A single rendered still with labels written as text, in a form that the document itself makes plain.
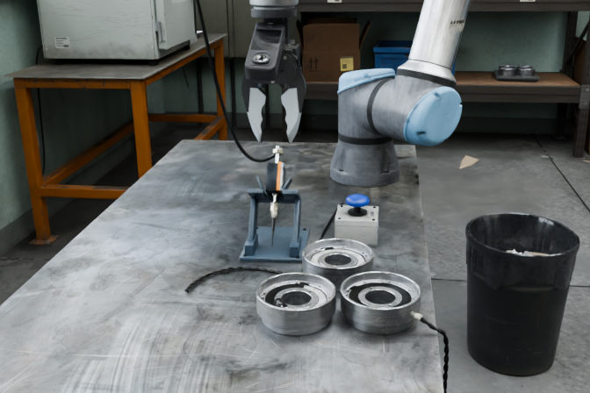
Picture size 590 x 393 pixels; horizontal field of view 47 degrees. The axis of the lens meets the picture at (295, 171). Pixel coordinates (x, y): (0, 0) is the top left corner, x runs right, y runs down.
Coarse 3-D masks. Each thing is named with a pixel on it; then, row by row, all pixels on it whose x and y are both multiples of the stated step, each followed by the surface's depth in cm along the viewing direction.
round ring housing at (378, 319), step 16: (368, 272) 93; (384, 272) 93; (368, 288) 92; (384, 288) 91; (416, 288) 89; (352, 304) 86; (368, 304) 87; (384, 304) 87; (416, 304) 86; (352, 320) 87; (368, 320) 85; (384, 320) 84; (400, 320) 85
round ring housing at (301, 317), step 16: (304, 272) 94; (272, 288) 92; (320, 288) 92; (256, 304) 89; (288, 304) 88; (304, 304) 87; (320, 304) 85; (272, 320) 85; (288, 320) 84; (304, 320) 84; (320, 320) 86
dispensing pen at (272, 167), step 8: (280, 152) 111; (272, 168) 109; (272, 176) 109; (272, 184) 108; (272, 192) 109; (272, 200) 109; (272, 208) 109; (272, 216) 108; (272, 224) 108; (272, 232) 108; (272, 240) 108
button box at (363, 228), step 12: (336, 216) 112; (348, 216) 112; (360, 216) 112; (372, 216) 112; (336, 228) 111; (348, 228) 111; (360, 228) 110; (372, 228) 110; (360, 240) 111; (372, 240) 111
